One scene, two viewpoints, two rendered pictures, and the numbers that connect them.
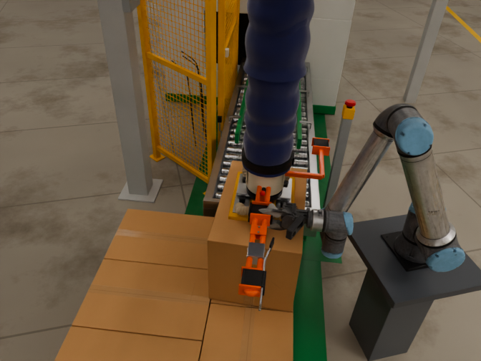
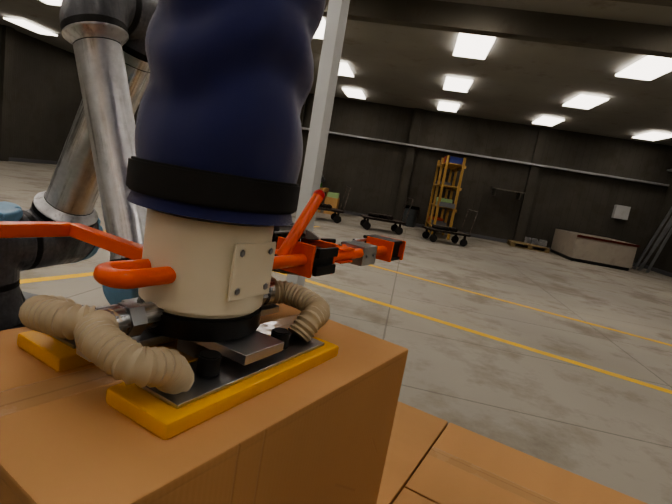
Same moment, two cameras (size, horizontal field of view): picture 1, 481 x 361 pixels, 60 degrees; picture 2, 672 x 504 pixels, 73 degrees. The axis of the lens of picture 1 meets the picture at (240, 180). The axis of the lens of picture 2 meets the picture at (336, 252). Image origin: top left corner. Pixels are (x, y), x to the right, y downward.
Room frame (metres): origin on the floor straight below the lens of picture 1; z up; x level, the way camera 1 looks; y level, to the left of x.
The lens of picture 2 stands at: (2.01, 0.30, 1.24)
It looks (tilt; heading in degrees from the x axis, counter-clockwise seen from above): 9 degrees down; 204
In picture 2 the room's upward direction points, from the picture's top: 10 degrees clockwise
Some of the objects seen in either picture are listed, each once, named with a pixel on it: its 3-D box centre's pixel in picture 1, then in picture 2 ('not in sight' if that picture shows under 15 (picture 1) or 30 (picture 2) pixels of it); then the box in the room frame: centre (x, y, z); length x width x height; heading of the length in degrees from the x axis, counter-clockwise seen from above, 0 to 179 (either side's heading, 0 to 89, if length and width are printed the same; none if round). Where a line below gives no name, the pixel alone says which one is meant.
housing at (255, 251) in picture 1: (255, 253); (358, 252); (1.05, -0.07, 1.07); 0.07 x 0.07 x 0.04; 85
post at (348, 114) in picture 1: (335, 170); not in sight; (2.40, -0.67, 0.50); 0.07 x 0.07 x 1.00; 86
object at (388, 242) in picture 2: (250, 281); (385, 248); (0.92, -0.05, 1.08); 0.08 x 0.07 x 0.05; 175
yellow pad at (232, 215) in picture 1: (243, 192); (246, 358); (1.52, -0.02, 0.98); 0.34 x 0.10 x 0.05; 175
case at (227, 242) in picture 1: (260, 230); (191, 467); (1.50, -0.11, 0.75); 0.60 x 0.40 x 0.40; 172
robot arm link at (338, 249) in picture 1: (333, 241); not in sight; (1.24, -0.40, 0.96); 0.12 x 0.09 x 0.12; 2
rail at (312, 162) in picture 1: (308, 126); not in sight; (3.01, -0.55, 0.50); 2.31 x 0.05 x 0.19; 176
